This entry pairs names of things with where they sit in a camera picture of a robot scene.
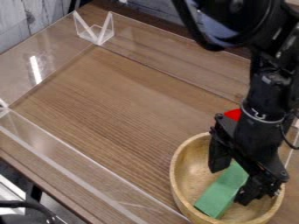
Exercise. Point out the black table leg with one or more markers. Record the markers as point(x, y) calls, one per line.
point(37, 193)

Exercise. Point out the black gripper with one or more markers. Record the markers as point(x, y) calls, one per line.
point(250, 142)

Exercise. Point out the brown wooden bowl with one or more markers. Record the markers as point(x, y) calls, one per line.
point(191, 177)

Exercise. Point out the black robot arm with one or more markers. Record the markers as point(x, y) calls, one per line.
point(263, 26)

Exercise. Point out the red plush strawberry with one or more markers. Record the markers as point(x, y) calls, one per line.
point(234, 114)

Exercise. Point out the clear acrylic enclosure wall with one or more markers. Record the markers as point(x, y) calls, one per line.
point(98, 114)

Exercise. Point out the green rectangular block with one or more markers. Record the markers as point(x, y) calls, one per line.
point(218, 197)

